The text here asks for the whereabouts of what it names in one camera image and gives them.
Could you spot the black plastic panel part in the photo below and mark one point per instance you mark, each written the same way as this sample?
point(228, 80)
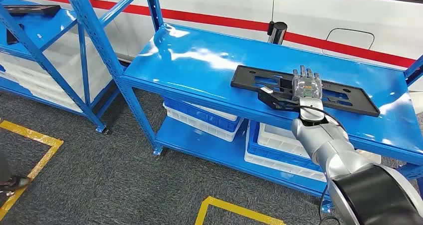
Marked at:
point(241, 79)
point(33, 9)

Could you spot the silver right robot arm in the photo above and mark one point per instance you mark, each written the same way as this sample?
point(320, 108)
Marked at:
point(333, 147)

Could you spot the blue steel shelf rack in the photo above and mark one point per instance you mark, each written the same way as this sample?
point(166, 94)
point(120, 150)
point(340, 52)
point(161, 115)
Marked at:
point(36, 28)
point(198, 51)

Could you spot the blue plastic crate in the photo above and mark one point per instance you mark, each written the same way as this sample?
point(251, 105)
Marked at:
point(198, 116)
point(264, 150)

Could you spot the yellow floor tape square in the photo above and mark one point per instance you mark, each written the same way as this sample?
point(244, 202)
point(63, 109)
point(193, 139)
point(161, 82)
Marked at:
point(244, 211)
point(33, 133)

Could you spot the person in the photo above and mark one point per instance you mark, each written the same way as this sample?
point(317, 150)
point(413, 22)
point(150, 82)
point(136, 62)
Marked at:
point(5, 167)

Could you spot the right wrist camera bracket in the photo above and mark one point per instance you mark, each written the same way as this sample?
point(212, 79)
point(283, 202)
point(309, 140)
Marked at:
point(271, 99)

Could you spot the black cylindrical post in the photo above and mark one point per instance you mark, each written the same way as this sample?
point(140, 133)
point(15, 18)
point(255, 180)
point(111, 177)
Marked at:
point(277, 31)

